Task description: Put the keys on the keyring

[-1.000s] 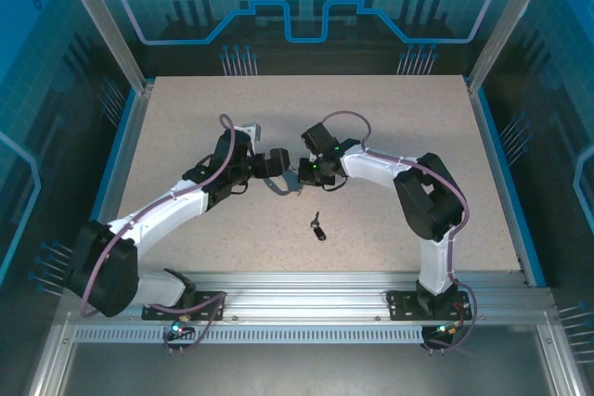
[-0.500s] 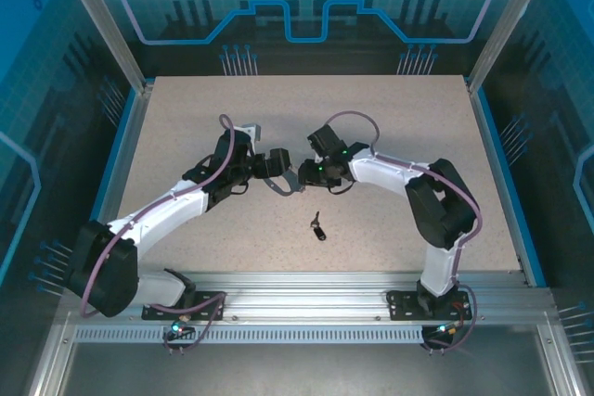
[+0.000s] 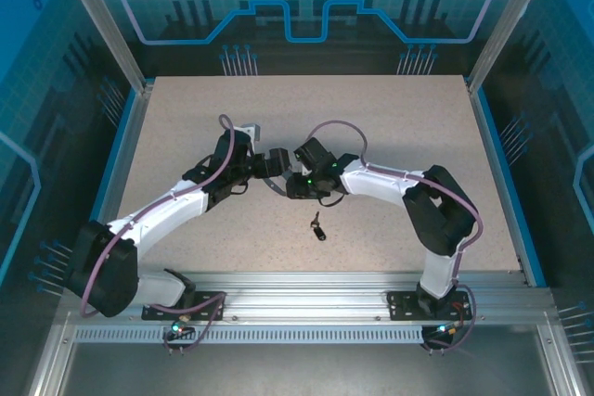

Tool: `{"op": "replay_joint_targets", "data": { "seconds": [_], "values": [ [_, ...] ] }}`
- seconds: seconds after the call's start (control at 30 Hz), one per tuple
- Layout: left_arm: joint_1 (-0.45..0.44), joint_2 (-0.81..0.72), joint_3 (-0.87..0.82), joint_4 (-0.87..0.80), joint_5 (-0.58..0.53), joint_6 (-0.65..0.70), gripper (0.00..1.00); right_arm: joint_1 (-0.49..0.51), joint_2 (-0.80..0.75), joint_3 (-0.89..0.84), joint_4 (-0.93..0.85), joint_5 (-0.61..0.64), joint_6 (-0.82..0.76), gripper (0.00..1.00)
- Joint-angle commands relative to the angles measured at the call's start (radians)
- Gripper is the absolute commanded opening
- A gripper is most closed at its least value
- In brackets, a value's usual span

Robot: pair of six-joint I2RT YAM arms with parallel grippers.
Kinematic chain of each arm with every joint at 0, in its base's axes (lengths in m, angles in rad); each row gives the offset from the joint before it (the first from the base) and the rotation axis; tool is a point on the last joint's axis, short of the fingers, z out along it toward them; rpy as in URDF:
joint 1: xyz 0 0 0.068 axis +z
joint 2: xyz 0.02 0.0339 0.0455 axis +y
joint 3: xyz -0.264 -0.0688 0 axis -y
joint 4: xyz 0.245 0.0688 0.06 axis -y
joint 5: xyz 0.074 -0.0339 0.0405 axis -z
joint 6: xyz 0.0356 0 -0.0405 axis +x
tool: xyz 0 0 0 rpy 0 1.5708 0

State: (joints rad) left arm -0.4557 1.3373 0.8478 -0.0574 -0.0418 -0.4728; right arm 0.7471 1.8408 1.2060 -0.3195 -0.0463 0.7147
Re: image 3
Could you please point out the silver key with black head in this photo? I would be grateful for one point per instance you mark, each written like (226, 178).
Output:
(320, 233)

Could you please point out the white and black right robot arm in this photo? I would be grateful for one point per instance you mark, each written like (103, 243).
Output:
(385, 180)

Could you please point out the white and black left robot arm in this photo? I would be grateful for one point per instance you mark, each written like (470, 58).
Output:
(158, 215)

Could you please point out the blue table edge strip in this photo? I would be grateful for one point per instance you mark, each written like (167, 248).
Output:
(112, 169)
(507, 169)

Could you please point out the small connector with green light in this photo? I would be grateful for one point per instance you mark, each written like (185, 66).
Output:
(448, 327)
(178, 327)

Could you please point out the grey metal panel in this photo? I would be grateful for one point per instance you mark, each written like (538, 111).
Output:
(301, 373)

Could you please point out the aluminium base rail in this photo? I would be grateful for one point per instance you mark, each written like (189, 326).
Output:
(301, 303)

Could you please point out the aluminium frame post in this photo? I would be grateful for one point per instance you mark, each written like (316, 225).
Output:
(107, 25)
(509, 25)

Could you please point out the aluminium frame rail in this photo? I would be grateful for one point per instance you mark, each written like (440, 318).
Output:
(51, 359)
(561, 359)

